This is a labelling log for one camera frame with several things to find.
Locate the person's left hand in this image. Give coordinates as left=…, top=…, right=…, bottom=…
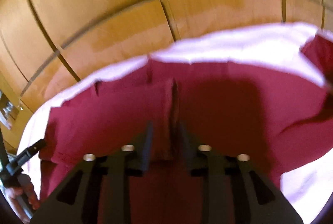
left=5, top=174, right=41, bottom=224

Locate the dark red garment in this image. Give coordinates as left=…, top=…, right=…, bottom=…
left=38, top=33, right=333, bottom=224

